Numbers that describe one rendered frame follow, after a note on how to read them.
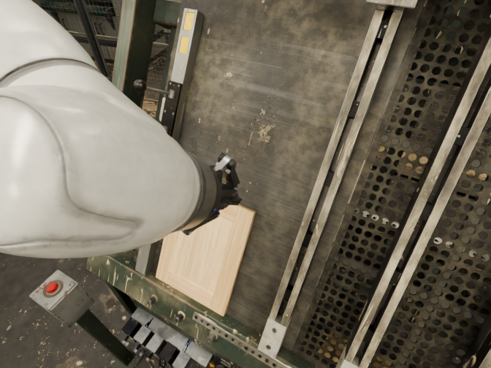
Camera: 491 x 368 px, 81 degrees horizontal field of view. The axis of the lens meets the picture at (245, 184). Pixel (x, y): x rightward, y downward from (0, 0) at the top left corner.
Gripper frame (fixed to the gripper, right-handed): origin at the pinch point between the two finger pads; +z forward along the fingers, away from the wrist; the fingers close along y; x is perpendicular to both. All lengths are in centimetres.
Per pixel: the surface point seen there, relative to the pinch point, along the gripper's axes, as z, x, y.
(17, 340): 99, -87, 162
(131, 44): 33, -67, -20
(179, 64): 31, -46, -22
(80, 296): 46, -39, 70
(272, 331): 40, 25, 31
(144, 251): 49, -29, 42
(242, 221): 40.1, -1.9, 9.1
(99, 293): 126, -71, 123
